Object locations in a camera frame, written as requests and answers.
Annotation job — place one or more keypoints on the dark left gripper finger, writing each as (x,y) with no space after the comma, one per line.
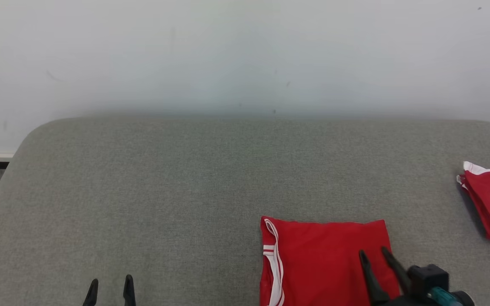
(129,293)
(91,295)

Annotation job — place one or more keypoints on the grey fabric sofa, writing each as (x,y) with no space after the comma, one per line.
(164,191)

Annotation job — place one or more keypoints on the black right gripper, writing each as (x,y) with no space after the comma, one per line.
(440,299)

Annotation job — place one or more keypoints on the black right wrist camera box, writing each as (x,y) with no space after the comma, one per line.
(428,278)

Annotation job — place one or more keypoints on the red basketball jersey black print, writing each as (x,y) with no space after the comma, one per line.
(321,263)

